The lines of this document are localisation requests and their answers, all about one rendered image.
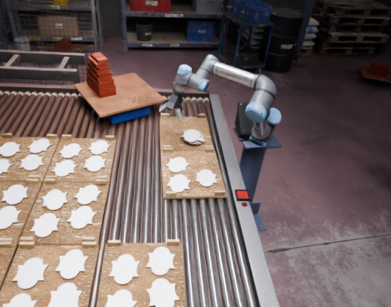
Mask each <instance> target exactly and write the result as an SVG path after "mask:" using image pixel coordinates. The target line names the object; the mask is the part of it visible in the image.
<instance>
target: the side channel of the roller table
mask: <svg viewBox="0 0 391 307"><path fill-rule="evenodd" d="M153 89H154V90H155V91H156V92H157V93H159V94H160V95H161V96H166V99H167V97H168V96H171V95H172V93H173V89H161V88H153ZM0 90H3V92H5V91H6V90H9V91H10V92H12V91H17V92H19V91H23V92H26V91H30V92H31V93H32V92H33V91H36V92H37V93H39V92H40V91H42V92H44V93H46V92H50V93H51V94H52V93H53V92H56V93H58V94H59V93H60V92H62V93H64V94H66V93H71V94H72V93H77V95H78V94H79V92H78V91H77V90H76V88H75V87H74V85H45V84H28V83H0ZM182 96H184V98H186V97H188V96H189V97H190V98H192V97H196V99H197V98H198V97H202V99H203V98H204V97H207V98H208V99H209V98H210V92H209V90H205V91H204V92H202V91H200V90H185V92H184V94H182Z"/></svg>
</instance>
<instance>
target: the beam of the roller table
mask: <svg viewBox="0 0 391 307"><path fill-rule="evenodd" d="M209 101H210V108H211V112H212V116H213V121H214V125H215V128H216V133H217V138H218V142H219V146H220V151H221V154H222V159H223V162H224V167H225V172H226V175H227V180H228V184H229V188H230V192H231V198H232V201H233V205H234V210H235V213H236V218H237V222H238V226H239V231H240V234H241V239H242V244H243V247H244V252H245V257H246V260H247V264H248V269H249V272H250V278H251V281H252V285H253V290H254V293H255V298H256V303H257V306H258V307H280V304H279V301H278V297H277V294H276V291H275V287H274V285H273V281H272V277H271V274H270V270H269V267H268V263H267V260H266V256H265V253H264V249H263V247H262V243H261V239H260V237H259V233H258V229H257V226H256V222H255V218H254V215H253V211H252V208H251V205H250V201H237V200H236V195H235V192H234V191H235V189H246V188H245V185H244V181H243V178H242V174H241V170H240V167H239V163H238V159H237V157H236V153H235V151H234V147H233V143H232V140H231V136H230V133H229V129H228V126H227V122H226V119H225V115H224V111H223V109H222V105H221V102H220V99H219V95H218V94H210V98H209ZM244 202H245V203H246V204H247V206H242V203H244Z"/></svg>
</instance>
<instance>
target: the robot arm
mask: <svg viewBox="0 0 391 307"><path fill-rule="evenodd" d="M211 73H212V74H215V75H218V76H221V77H224V78H226V79H229V80H232V81H235V82H237V83H241V84H243V85H246V86H249V87H252V88H253V90H255V93H254V95H253V97H252V98H251V100H250V102H249V104H248V105H247V107H246V110H245V114H246V116H247V117H248V118H249V119H250V120H251V126H252V134H251V136H250V139H249V140H250V141H251V142H253V143H255V144H257V145H259V146H262V147H264V146H266V144H267V142H268V140H269V138H270V136H271V134H272V132H273V130H274V128H275V126H276V125H277V124H278V123H279V122H280V121H281V113H280V111H279V110H277V109H276V108H271V106H272V104H273V102H274V100H275V99H276V96H277V88H276V86H275V84H274V83H273V82H272V80H271V79H269V78H268V77H267V76H265V75H262V74H254V73H251V72H248V71H244V70H242V69H239V68H235V67H233V66H230V65H226V64H224V63H221V62H218V59H217V58H216V57H215V56H214V55H211V54H209V55H207V56H206V58H205V59H204V60H203V63H202V64H201V66H200V68H199V70H198V71H197V73H196V74H194V73H193V72H192V68H191V67H190V66H188V65H180V67H179V69H178V71H177V76H176V79H175V81H174V87H173V93H172V95H171V97H170V98H169V99H166V100H165V101H164V102H163V104H162V106H161V107H160V110H159V112H161V111H162V110H164V108H166V109H168V110H170V111H172V110H173V108H178V109H177V113H178V117H179V120H180V121H181V120H182V116H183V107H182V105H181V103H182V101H183V98H184V96H182V94H184V92H185V89H186V86H187V85H189V86H191V87H193V88H195V89H197V90H200V91H202V92H204V91H205V90H206V89H207V88H208V85H209V80H208V78H209V76H210V74H211Z"/></svg>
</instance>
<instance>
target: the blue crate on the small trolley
mask: <svg viewBox="0 0 391 307"><path fill-rule="evenodd" d="M233 1H234V4H233V9H232V14H234V15H236V16H238V17H240V18H242V19H243V20H245V21H247V22H249V23H260V22H269V21H270V15H271V14H270V13H271V9H272V6H271V5H268V4H266V3H264V2H262V1H260V0H233ZM242 2H246V4H243V3H242Z"/></svg>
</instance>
